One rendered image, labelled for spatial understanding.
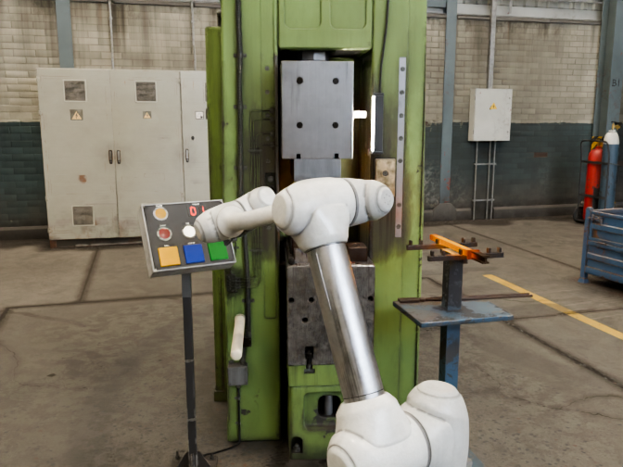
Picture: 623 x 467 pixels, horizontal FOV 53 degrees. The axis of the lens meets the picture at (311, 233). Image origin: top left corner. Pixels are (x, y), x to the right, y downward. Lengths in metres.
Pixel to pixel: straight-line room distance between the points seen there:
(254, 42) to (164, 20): 5.77
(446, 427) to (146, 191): 6.57
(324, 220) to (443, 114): 8.00
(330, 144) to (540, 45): 7.86
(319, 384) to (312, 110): 1.19
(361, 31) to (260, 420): 1.85
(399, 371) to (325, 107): 1.30
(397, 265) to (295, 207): 1.48
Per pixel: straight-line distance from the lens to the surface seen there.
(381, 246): 2.87
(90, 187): 7.84
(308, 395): 2.89
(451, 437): 1.60
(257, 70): 2.77
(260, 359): 2.97
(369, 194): 1.58
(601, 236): 6.23
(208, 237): 1.99
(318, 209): 1.48
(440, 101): 9.42
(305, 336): 2.73
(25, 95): 8.53
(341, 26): 2.81
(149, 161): 7.79
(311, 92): 2.63
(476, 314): 2.58
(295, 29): 2.79
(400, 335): 3.02
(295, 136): 2.62
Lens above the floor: 1.53
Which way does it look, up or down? 11 degrees down
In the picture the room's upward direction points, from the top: straight up
